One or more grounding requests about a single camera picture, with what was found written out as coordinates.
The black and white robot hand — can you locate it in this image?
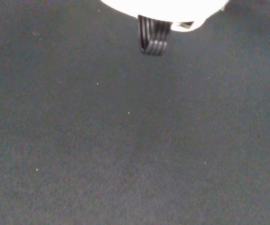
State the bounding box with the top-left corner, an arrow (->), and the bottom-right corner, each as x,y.
99,0 -> 231,57

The black bench cloth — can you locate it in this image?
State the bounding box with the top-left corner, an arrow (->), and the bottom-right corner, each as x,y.
0,0 -> 270,225

